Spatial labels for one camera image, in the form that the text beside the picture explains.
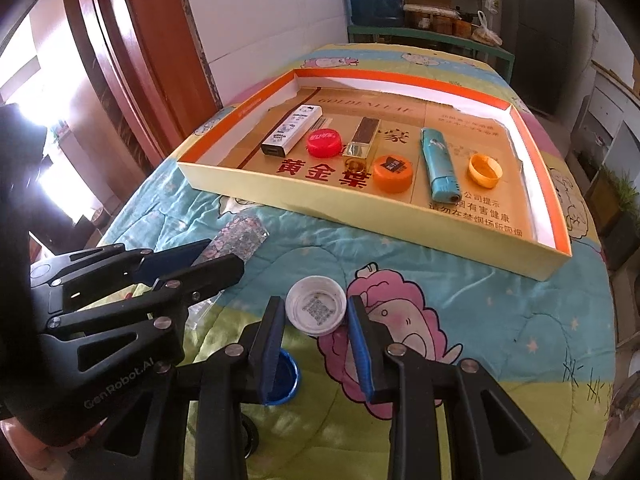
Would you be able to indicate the shallow orange cardboard box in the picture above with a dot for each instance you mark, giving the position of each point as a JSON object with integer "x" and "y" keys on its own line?
{"x": 350, "y": 206}

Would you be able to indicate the dark grey refrigerator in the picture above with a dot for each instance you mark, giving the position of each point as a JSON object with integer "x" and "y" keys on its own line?
{"x": 540, "y": 35}

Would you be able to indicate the cartoon printed blanket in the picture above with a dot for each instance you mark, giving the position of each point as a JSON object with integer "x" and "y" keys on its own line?
{"x": 450, "y": 310}

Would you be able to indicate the green shelf with kitchenware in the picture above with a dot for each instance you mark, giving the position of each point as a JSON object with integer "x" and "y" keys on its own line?
{"x": 430, "y": 42}

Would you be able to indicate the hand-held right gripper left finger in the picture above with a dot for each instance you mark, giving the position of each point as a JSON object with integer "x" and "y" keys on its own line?
{"x": 268, "y": 355}

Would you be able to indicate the gold lighter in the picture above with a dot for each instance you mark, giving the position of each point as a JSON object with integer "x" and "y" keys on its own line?
{"x": 363, "y": 140}

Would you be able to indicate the white bottle cap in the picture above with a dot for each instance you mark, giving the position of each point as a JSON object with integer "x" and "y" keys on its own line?
{"x": 315, "y": 310}

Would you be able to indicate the dark planter with grass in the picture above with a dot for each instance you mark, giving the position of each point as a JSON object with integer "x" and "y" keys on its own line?
{"x": 625, "y": 240}

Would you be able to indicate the white cartoon print lighter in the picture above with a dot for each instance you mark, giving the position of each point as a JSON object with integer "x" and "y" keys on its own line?
{"x": 290, "y": 130}

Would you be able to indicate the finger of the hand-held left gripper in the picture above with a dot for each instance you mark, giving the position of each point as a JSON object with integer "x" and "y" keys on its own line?
{"x": 205, "y": 275}
{"x": 170, "y": 260}

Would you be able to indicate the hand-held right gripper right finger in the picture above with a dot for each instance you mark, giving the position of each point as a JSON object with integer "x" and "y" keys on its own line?
{"x": 360, "y": 347}

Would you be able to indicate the brown planter with grass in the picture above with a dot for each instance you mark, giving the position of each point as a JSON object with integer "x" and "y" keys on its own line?
{"x": 600, "y": 200}

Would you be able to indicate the floral patterned lighter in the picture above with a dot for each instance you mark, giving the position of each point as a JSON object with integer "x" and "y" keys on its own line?
{"x": 240, "y": 240}

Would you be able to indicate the clear plastic bag of food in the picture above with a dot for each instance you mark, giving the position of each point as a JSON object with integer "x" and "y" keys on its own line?
{"x": 486, "y": 34}

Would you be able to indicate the orange cap with dark label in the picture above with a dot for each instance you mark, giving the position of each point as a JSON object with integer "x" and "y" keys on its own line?
{"x": 393, "y": 175}

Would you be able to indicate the red bottle cap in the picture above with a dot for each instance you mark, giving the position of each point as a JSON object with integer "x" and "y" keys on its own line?
{"x": 325, "y": 143}

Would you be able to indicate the teal lighter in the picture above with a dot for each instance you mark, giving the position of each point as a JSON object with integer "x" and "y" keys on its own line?
{"x": 438, "y": 165}

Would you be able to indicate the grey kitchen counter cabinet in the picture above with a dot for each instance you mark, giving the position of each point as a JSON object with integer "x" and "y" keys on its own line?
{"x": 617, "y": 125}

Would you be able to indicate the blue bottle cap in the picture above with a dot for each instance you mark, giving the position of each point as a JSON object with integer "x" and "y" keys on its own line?
{"x": 291, "y": 375}

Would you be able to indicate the gold printed cardboard liner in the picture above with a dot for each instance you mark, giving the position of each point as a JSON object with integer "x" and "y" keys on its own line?
{"x": 417, "y": 175}

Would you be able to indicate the yellow orange bottle cap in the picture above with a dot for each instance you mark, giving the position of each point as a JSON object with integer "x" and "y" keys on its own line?
{"x": 475, "y": 173}

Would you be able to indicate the wooden door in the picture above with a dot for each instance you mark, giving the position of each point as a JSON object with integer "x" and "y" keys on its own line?
{"x": 145, "y": 50}

